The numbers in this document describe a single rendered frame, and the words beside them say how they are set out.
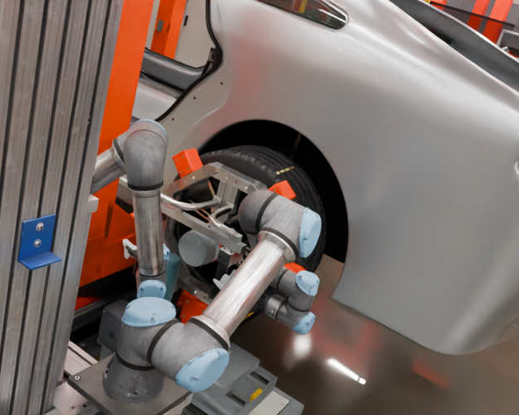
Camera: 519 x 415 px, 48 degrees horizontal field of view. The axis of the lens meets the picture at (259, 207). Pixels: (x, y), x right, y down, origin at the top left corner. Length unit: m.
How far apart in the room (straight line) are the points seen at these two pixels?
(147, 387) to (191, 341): 0.20
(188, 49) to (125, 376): 5.94
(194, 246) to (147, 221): 0.53
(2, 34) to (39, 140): 0.21
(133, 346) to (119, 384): 0.11
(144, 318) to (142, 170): 0.41
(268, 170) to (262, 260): 0.79
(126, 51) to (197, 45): 5.00
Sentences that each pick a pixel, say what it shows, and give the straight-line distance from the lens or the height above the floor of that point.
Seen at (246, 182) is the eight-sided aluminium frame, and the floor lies 1.12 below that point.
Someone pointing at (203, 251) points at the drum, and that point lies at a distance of 2.10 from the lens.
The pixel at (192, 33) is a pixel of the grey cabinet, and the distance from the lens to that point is 7.11.
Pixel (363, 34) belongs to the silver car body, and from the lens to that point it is 2.17.
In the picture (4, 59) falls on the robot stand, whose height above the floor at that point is 1.58.
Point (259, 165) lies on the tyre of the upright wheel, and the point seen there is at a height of 1.17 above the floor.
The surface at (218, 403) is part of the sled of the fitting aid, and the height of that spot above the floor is 0.17.
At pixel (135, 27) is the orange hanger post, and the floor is 1.53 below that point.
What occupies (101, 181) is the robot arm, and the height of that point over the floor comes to 1.16.
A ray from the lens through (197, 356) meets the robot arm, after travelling 1.33.
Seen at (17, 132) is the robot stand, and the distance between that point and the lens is 1.10.
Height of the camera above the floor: 1.82
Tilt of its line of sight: 21 degrees down
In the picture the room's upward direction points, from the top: 16 degrees clockwise
